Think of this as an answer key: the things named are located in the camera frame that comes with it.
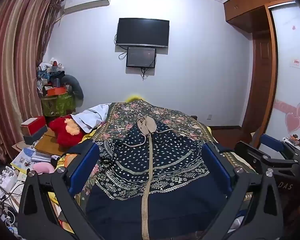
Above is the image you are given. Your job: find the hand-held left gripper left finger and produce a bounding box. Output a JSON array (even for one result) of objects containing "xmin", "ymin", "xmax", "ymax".
[{"xmin": 17, "ymin": 140, "xmax": 106, "ymax": 240}]

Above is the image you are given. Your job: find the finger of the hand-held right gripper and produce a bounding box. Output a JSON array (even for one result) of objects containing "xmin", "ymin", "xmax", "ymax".
[
  {"xmin": 260, "ymin": 133, "xmax": 300, "ymax": 161},
  {"xmin": 234, "ymin": 141, "xmax": 275, "ymax": 173}
]

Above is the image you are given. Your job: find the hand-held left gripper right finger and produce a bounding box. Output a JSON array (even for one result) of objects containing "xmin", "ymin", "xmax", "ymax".
[{"xmin": 197, "ymin": 142, "xmax": 284, "ymax": 240}]

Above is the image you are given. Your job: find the navy patterned hooded garment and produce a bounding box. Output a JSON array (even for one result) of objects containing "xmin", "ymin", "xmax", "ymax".
[{"xmin": 86, "ymin": 115, "xmax": 230, "ymax": 240}]

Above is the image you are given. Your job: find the red plush toy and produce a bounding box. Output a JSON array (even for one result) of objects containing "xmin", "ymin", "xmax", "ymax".
[{"xmin": 49, "ymin": 115, "xmax": 87, "ymax": 147}]

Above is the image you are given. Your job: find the pink pillow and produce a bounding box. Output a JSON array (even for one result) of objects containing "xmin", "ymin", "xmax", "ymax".
[{"xmin": 32, "ymin": 162, "xmax": 55, "ymax": 175}]

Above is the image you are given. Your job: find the brown cardboard sheet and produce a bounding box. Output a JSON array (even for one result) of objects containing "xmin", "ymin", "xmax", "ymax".
[{"xmin": 35, "ymin": 129, "xmax": 65, "ymax": 155}]

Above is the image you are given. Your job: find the white pillow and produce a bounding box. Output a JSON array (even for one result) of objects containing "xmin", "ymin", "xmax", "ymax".
[{"xmin": 72, "ymin": 102, "xmax": 110, "ymax": 133}]

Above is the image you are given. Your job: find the stack of books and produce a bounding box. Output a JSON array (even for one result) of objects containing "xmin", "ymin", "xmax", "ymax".
[{"xmin": 11, "ymin": 147, "xmax": 53, "ymax": 170}]

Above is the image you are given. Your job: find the white sliding wardrobe door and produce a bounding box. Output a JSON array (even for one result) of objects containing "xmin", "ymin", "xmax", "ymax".
[{"xmin": 264, "ymin": 2, "xmax": 300, "ymax": 145}]

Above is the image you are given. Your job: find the grey box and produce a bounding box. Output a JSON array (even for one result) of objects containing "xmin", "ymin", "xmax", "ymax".
[{"xmin": 23, "ymin": 125, "xmax": 48, "ymax": 145}]

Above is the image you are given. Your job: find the red box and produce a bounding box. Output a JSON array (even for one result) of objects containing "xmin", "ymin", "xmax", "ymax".
[{"xmin": 20, "ymin": 116, "xmax": 47, "ymax": 135}]

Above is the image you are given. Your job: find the green patterned box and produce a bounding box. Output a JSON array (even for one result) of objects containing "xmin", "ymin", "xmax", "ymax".
[{"xmin": 41, "ymin": 90, "xmax": 77, "ymax": 117}]

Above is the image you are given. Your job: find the floral bedspread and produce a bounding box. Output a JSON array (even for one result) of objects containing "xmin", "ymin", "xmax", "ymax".
[{"xmin": 75, "ymin": 99, "xmax": 255, "ymax": 205}]

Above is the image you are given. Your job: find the grey neck pillow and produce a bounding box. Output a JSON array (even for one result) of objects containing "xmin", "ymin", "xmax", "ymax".
[{"xmin": 61, "ymin": 74, "xmax": 84, "ymax": 100}]

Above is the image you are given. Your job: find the yellow object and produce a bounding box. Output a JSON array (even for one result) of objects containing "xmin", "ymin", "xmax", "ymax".
[{"xmin": 125, "ymin": 94, "xmax": 143, "ymax": 103}]

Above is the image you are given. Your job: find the pile of household clutter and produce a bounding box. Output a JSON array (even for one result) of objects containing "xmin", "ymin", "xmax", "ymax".
[{"xmin": 36, "ymin": 57, "xmax": 73, "ymax": 98}]

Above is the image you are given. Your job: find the small black monitor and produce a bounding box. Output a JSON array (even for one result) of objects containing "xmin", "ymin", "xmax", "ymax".
[{"xmin": 126, "ymin": 46, "xmax": 157, "ymax": 68}]

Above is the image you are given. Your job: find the striped brown curtain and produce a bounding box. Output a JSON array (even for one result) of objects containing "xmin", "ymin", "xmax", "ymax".
[{"xmin": 0, "ymin": 0, "xmax": 65, "ymax": 160}]

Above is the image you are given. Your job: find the wooden wardrobe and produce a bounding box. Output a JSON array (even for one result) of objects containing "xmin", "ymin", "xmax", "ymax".
[{"xmin": 222, "ymin": 0, "xmax": 300, "ymax": 148}]

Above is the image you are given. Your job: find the white air conditioner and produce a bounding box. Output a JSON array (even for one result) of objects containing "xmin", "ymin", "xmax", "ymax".
[{"xmin": 62, "ymin": 0, "xmax": 112, "ymax": 15}]

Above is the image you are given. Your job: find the tangle of white cables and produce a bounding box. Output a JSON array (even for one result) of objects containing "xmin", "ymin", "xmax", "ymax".
[{"xmin": 0, "ymin": 165, "xmax": 25, "ymax": 230}]

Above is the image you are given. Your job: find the black wall television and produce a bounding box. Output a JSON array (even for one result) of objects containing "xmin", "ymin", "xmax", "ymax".
[{"xmin": 116, "ymin": 18, "xmax": 170, "ymax": 48}]

